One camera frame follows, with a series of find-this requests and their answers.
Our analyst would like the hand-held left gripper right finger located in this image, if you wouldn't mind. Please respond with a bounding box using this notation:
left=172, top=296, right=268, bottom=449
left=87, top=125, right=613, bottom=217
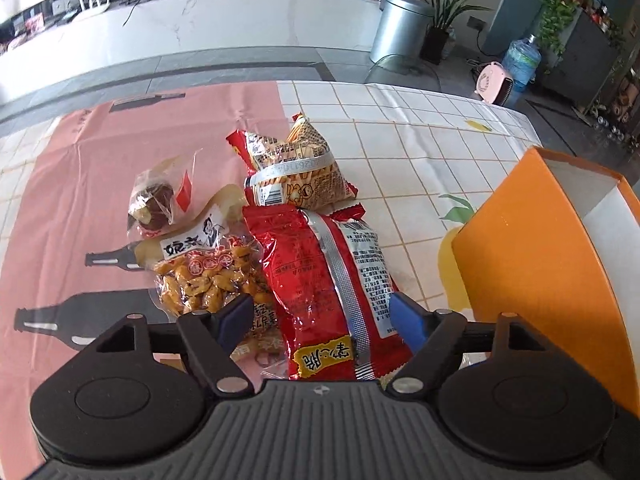
left=387, top=292, right=561, bottom=397

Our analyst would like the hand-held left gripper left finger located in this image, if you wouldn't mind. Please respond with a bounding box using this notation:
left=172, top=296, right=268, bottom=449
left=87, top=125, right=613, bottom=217
left=82, top=294, right=255, bottom=397

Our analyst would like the clear peanut packet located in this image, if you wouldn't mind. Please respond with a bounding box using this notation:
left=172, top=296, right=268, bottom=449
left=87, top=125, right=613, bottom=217
left=135, top=185, right=282, bottom=367

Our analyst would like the red snack bag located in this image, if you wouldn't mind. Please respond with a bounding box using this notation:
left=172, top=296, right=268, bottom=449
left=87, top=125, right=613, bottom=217
left=242, top=202, right=414, bottom=382

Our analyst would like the orange cardboard box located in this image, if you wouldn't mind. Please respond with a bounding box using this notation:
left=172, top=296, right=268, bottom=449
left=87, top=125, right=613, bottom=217
left=451, top=146, right=640, bottom=418

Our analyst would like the clear chestnut packet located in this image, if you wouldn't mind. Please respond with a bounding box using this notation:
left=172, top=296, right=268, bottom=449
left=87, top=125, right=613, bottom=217
left=127, top=149, right=203, bottom=239

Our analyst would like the orange striped snack bag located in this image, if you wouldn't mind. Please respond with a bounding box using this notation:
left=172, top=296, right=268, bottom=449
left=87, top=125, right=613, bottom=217
left=226, top=112, right=360, bottom=209

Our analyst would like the pink white printed tablecloth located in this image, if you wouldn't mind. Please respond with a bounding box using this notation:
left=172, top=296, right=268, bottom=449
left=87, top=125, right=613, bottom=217
left=0, top=80, right=545, bottom=461

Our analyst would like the round glass table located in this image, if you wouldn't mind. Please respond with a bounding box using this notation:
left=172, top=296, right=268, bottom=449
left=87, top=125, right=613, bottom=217
left=364, top=54, right=442, bottom=92

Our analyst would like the pink space heater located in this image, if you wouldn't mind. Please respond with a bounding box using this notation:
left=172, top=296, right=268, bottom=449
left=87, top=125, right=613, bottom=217
left=475, top=61, right=516, bottom=107

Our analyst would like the blue water bottle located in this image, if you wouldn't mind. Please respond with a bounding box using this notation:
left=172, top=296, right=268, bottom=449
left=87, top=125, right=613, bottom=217
left=501, top=34, right=543, bottom=93

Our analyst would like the white marble television cabinet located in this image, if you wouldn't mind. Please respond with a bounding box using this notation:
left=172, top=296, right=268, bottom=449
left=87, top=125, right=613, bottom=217
left=0, top=0, right=383, bottom=107

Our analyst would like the silver trash can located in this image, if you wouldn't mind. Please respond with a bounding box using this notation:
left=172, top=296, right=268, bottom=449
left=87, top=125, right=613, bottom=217
left=370, top=0, right=435, bottom=64

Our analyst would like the potted long-leaf plant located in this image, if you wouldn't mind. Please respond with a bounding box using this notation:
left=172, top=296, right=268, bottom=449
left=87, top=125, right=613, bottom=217
left=412, top=0, right=507, bottom=65

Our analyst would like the dark storage cabinet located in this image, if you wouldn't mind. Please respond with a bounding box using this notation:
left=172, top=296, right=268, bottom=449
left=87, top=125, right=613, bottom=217
left=542, top=5, right=640, bottom=117

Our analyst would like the hanging vine plant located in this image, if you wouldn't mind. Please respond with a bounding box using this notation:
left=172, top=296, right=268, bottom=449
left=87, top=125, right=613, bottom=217
left=517, top=0, right=597, bottom=57

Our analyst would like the black cable bundle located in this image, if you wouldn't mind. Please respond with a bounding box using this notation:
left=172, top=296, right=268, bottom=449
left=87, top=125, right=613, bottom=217
left=122, top=0, right=176, bottom=26

